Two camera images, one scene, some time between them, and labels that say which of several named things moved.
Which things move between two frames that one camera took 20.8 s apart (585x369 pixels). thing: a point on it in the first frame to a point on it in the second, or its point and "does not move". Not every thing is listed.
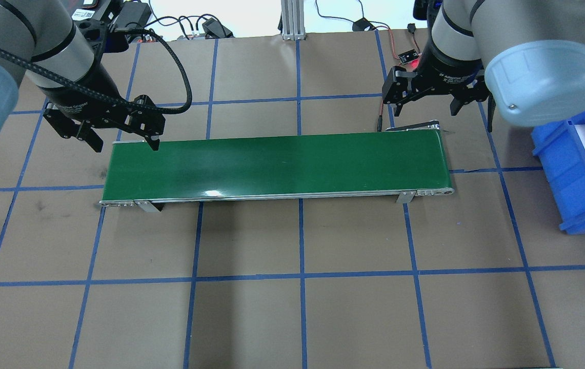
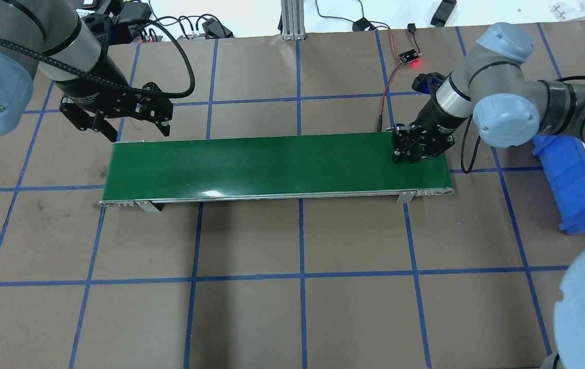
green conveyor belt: x=404 y=162 does not move
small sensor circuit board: x=406 y=56 does not move
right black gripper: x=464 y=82 to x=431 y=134
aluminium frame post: x=293 y=20 does not move
